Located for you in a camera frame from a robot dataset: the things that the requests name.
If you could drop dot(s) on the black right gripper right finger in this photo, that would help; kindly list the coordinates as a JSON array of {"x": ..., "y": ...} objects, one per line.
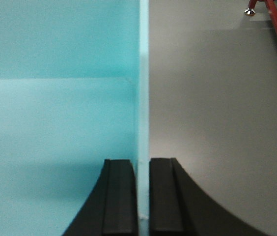
[{"x": 179, "y": 207}]

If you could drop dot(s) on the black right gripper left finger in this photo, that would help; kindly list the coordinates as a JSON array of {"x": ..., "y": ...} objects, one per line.
[{"x": 111, "y": 207}]

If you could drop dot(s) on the light blue plastic bin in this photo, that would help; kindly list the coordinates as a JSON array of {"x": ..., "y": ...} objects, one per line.
[{"x": 73, "y": 93}]

